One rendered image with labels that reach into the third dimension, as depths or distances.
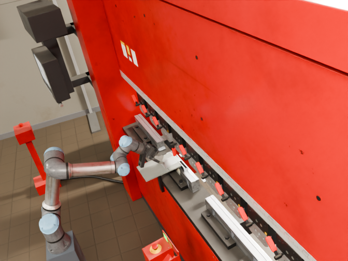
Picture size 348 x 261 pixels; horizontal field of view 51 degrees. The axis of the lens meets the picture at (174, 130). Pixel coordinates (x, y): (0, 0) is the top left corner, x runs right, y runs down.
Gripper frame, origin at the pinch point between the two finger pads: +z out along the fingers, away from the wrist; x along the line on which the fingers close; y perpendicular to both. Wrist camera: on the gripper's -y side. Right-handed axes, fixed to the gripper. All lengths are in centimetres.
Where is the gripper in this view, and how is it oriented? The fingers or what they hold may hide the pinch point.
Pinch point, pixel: (159, 160)
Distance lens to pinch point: 248.0
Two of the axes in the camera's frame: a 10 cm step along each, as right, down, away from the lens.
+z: 6.6, 3.7, 6.5
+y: 5.6, -8.2, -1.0
